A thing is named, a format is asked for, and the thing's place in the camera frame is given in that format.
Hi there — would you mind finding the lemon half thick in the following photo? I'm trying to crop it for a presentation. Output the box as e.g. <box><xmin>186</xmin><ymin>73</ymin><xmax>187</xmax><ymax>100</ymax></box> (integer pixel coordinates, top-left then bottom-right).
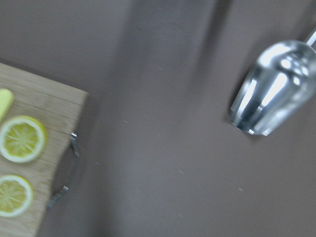
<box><xmin>0</xmin><ymin>116</ymin><xmax>47</xmax><ymax>163</ymax></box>

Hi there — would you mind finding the yellow plastic knife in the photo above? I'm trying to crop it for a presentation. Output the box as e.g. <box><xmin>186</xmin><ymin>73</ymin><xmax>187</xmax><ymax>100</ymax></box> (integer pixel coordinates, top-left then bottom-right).
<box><xmin>0</xmin><ymin>88</ymin><xmax>14</xmax><ymax>122</ymax></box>

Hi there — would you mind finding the bamboo cutting board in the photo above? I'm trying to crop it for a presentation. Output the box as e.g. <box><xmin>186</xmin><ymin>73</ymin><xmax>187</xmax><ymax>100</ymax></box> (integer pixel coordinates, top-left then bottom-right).
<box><xmin>0</xmin><ymin>64</ymin><xmax>87</xmax><ymax>237</ymax></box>

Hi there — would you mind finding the lemon slice far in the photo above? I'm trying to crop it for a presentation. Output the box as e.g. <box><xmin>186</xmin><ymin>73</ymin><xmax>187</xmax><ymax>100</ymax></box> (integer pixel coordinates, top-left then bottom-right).
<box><xmin>0</xmin><ymin>174</ymin><xmax>34</xmax><ymax>218</ymax></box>

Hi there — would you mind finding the metal scoop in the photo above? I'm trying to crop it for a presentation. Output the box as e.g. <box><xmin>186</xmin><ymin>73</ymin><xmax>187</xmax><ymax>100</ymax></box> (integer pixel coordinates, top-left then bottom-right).
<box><xmin>230</xmin><ymin>32</ymin><xmax>316</xmax><ymax>136</ymax></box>

